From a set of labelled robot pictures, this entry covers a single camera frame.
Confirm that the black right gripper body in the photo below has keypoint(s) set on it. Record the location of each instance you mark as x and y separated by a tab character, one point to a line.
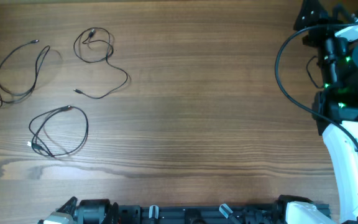
326	31

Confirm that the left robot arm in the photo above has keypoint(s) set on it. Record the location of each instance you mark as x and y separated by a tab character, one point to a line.
99	211

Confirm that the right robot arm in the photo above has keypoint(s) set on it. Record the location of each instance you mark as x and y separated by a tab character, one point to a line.
335	109

